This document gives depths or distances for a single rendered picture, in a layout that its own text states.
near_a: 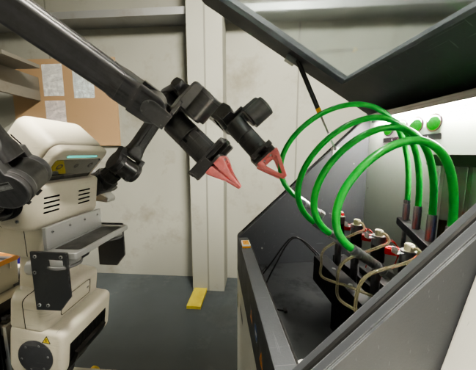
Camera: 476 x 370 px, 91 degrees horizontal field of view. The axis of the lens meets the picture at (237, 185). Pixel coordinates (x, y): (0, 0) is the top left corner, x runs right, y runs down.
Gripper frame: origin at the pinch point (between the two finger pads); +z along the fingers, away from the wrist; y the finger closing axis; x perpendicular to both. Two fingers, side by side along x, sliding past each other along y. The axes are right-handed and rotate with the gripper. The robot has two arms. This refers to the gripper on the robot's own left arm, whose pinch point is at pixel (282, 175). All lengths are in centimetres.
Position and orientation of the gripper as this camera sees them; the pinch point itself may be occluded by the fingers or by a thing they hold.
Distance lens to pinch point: 65.2
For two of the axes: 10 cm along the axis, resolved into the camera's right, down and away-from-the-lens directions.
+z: 6.7, 7.4, -0.6
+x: -7.4, 6.7, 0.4
